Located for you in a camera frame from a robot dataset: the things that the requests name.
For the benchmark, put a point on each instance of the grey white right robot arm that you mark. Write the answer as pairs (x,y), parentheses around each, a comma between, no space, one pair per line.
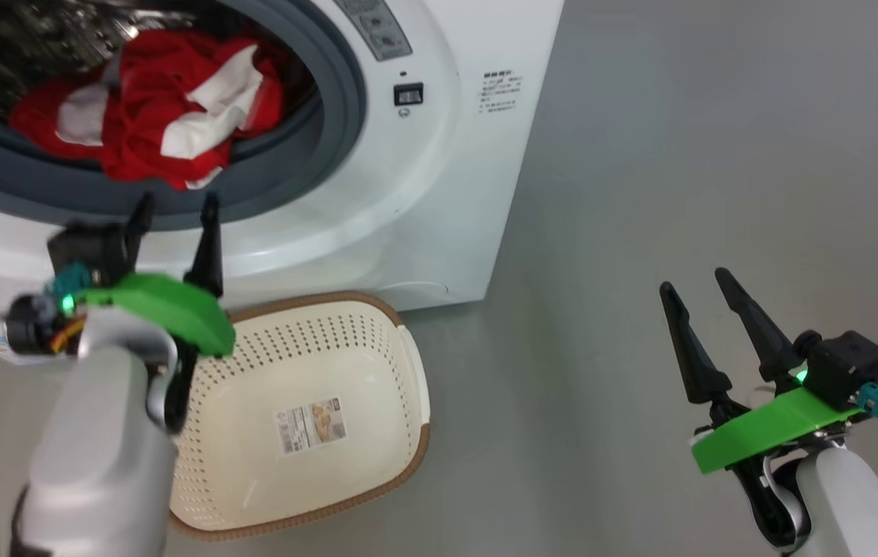
(856,503)

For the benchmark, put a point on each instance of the red and white laundry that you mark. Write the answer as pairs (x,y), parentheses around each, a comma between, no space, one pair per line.
(145,100)

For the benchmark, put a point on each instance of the white washing machine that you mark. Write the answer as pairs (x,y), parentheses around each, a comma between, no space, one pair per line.
(438,193)

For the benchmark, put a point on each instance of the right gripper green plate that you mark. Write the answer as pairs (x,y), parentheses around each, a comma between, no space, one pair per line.
(763,429)

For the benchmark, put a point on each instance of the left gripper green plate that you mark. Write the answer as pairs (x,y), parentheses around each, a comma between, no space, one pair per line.
(168,313)

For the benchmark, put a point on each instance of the cream basket with brown rim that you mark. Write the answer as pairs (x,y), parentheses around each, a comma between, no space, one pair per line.
(268,371)

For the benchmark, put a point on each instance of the stainless steel washing machine drum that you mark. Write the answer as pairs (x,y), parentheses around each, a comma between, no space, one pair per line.
(13,46)

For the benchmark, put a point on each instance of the black door latch socket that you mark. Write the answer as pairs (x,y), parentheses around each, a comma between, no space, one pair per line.
(408,94)

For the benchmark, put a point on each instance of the grey warning label sticker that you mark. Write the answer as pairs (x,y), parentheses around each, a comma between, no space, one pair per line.
(377,27)

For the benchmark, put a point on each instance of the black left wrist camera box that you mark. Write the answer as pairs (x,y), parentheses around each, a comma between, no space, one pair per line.
(90,247)

